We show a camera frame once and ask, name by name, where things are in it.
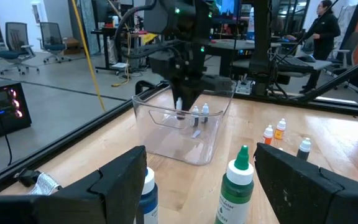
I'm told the small brown food coloring bottle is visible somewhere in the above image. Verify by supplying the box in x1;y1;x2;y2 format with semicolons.
175;96;186;121

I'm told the thin yellow cable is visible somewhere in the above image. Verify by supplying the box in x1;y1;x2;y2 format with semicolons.
110;29;134;88

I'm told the thick yellow hanging cable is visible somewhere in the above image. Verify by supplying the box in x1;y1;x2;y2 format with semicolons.
70;0;107;113

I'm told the large green food coloring bottle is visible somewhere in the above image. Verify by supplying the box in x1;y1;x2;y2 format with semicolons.
214;144;255;224

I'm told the grey rolling desk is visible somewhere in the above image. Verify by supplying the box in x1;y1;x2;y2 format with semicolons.
231;55;334;94

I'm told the large blue food coloring bottle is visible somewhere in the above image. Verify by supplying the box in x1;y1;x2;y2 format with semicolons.
134;167;160;224

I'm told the black standing desk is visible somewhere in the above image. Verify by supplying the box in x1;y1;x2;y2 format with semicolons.
91;27;155;74

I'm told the small orange food coloring bottle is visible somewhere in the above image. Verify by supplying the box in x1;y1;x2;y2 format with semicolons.
262;124;274;146

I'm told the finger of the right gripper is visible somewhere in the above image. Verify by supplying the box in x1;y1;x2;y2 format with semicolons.
178;82;204;111
170;80;180;108

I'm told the small yellow food coloring bottle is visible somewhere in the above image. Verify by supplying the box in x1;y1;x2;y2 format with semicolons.
273;118;287;140

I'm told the light grey office chair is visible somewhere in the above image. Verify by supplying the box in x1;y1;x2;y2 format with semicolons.
328;30;358;82

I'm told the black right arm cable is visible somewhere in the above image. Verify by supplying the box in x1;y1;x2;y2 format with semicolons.
114;0;158;60

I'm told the large blue display screen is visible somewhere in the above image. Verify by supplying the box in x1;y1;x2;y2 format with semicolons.
213;0;241;23

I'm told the grey mesh office chair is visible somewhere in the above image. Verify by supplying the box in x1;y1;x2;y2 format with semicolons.
0;21;40;76
37;21;73;65

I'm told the white cable warning tag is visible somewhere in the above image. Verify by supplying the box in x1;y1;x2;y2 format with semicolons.
28;172;62;196

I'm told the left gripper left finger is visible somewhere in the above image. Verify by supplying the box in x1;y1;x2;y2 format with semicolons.
0;145;148;224

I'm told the dark grey desk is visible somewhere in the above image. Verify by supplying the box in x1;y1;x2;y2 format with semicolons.
205;39;282;77

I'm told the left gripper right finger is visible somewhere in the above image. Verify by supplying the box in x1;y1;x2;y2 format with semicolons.
253;142;358;224

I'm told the clear plastic bin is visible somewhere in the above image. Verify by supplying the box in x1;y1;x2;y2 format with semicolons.
131;88;237;166

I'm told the small purple food coloring bottle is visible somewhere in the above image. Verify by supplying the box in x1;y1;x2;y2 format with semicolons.
201;103;210;124

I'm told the small dark food coloring bottle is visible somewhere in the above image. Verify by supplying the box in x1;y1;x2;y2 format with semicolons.
191;105;200;128

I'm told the small blue food coloring bottle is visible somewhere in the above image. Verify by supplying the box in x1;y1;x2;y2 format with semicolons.
296;137;312;161

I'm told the black curved hook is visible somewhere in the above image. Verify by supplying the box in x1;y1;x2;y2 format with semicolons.
135;80;155;95

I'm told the black aluminium table frame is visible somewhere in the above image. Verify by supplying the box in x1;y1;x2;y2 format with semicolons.
0;0;358;195

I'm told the person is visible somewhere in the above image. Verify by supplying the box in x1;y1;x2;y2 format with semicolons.
299;0;342;94

